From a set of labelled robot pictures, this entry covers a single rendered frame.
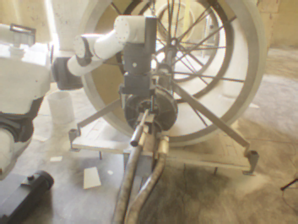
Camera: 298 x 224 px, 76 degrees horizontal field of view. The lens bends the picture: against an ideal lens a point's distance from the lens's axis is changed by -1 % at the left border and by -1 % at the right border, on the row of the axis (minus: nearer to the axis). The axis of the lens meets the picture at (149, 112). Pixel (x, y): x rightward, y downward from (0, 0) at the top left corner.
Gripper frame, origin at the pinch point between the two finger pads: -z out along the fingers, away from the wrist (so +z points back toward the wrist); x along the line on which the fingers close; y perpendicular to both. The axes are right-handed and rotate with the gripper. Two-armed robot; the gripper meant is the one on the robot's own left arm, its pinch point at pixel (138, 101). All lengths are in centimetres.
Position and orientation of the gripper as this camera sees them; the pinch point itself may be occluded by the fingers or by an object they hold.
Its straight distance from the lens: 67.0
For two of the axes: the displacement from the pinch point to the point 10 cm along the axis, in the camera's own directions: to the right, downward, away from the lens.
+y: 1.6, -4.5, 8.8
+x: 9.9, 1.0, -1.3
